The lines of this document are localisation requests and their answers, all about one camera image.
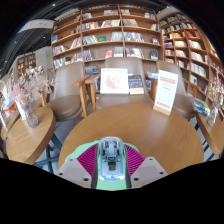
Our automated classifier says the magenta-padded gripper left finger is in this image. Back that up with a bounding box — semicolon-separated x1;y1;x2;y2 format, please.
55;143;101;190

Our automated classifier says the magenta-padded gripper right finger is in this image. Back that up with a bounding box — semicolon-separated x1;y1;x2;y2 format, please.
123;143;169;189

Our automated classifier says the transparent blue computer mouse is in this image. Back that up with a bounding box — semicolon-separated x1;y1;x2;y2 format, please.
96;136;128;183

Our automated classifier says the round wooden side table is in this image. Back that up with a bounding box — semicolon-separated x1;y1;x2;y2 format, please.
5;106;64;174
195;111;224;158

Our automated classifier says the glass vase with pink flowers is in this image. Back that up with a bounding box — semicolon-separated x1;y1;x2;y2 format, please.
9;65;56;129

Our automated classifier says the dark blue book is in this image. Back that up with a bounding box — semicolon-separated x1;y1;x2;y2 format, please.
128;74;145;96

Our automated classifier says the white sign on wooden base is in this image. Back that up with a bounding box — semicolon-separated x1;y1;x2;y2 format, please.
152;69;179;117

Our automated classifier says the white framed picture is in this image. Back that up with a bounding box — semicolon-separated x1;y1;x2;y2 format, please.
99;67;130;95

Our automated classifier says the stack of colourful books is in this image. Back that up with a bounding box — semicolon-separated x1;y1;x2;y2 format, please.
188;94;212;117

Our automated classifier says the teal stack of books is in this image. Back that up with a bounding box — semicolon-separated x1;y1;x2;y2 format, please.
146;70;160;80

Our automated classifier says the orange display table with books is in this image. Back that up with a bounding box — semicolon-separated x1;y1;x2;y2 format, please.
0;74;19;119

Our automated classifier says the small distant wooden bookshelf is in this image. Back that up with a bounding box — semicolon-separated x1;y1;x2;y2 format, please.
16;52;37;79

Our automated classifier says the curved wooden bookshelf unit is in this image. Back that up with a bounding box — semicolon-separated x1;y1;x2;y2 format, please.
159;12;224;118

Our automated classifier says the wide wooden bookshelf unit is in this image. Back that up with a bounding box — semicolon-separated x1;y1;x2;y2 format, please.
49;3;164;71

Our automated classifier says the white hanging ceiling panel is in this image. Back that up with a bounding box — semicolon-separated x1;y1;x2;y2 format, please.
18;18;56;34

